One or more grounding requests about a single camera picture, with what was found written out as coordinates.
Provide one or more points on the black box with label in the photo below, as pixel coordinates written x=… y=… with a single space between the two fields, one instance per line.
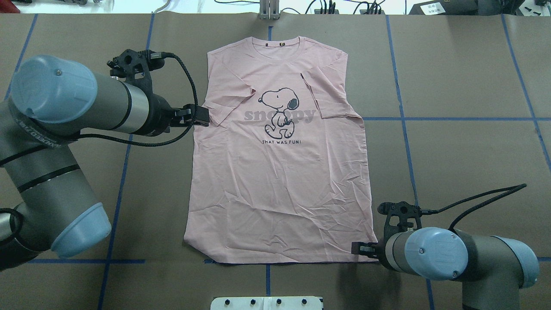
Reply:
x=445 y=7

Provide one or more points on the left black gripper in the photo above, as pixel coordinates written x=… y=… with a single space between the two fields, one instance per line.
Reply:
x=160 y=111

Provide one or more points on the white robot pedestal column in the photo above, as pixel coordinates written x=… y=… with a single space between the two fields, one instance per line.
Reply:
x=268 y=303

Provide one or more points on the pink Snoopy t-shirt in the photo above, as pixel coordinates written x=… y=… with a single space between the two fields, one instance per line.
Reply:
x=280 y=174

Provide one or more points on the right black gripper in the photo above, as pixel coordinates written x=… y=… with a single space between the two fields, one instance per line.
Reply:
x=380 y=249

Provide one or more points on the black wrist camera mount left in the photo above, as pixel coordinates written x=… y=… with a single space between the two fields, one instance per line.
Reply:
x=135 y=67

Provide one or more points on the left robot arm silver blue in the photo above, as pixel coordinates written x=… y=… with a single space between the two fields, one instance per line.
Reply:
x=50 y=102

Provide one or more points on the aluminium frame post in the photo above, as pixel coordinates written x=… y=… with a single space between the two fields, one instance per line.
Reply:
x=269 y=9

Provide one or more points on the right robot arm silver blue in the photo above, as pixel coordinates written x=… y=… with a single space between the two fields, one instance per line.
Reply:
x=491 y=269

